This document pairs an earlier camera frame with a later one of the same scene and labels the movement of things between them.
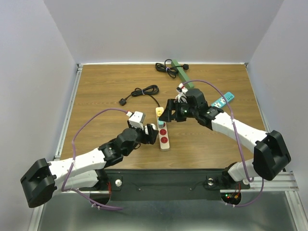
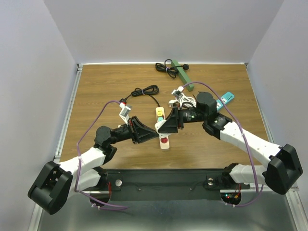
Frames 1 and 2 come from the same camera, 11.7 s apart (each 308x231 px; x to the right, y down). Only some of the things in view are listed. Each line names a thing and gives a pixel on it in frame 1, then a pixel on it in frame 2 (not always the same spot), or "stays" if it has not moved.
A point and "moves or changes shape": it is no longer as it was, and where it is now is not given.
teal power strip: x=220 y=102 stays
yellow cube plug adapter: x=159 y=110 stays
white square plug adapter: x=146 y=130 moves or changes shape
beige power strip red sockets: x=162 y=132 stays
